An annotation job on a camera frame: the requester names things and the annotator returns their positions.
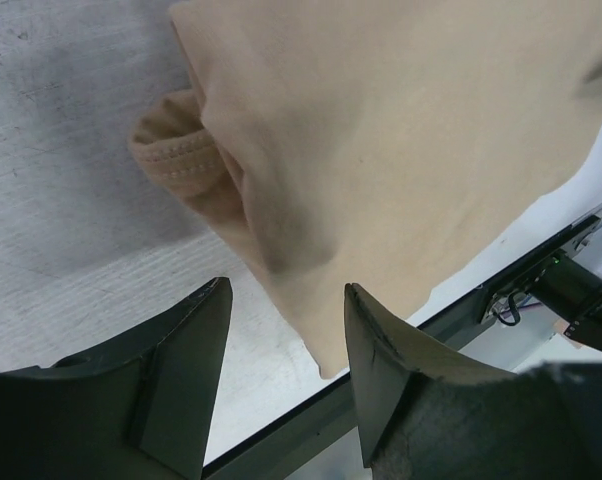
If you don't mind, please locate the beige t-shirt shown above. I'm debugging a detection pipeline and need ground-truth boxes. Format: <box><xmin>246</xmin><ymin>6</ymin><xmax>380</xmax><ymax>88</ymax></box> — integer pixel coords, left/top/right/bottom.
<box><xmin>130</xmin><ymin>1</ymin><xmax>602</xmax><ymax>378</ymax></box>

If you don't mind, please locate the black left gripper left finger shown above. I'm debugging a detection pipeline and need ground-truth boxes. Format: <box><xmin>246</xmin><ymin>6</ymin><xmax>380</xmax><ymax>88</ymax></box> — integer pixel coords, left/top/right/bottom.
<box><xmin>0</xmin><ymin>278</ymin><xmax>231</xmax><ymax>479</ymax></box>

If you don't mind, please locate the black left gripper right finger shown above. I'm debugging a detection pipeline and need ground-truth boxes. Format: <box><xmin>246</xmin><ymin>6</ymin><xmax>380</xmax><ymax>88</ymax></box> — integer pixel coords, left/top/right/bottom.
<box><xmin>345</xmin><ymin>284</ymin><xmax>602</xmax><ymax>479</ymax></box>

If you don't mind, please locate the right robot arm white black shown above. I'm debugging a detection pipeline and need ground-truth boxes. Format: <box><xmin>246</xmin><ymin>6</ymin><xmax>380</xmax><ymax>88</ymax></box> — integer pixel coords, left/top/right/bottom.
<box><xmin>529</xmin><ymin>204</ymin><xmax>602</xmax><ymax>352</ymax></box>

